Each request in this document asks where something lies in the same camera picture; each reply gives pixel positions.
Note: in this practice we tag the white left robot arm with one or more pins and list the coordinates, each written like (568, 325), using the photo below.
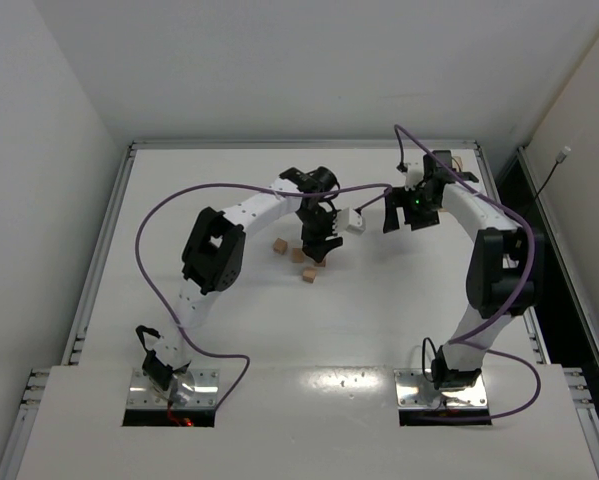
(213, 254)

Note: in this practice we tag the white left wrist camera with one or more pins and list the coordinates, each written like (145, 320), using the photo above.
(349, 220)

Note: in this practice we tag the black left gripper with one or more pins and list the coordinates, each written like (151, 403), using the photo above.
(319, 239)

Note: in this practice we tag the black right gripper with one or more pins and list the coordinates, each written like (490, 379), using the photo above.
(410, 213)

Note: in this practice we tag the clear amber plastic bin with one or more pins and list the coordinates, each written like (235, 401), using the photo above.
(456, 167)

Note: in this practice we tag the metal base plate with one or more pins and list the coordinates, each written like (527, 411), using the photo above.
(415, 393)
(196, 389)

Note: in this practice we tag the black cable white plug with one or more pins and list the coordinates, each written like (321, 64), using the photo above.
(560, 158)

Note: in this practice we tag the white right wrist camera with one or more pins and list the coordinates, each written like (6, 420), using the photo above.
(414, 175)

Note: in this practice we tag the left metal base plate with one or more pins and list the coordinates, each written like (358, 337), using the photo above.
(196, 389)

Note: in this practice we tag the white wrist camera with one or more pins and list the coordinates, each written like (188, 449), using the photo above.
(414, 175)
(349, 220)

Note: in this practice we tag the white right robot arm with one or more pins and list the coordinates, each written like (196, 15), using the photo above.
(505, 273)

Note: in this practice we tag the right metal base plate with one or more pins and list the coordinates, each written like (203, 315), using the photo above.
(415, 393)

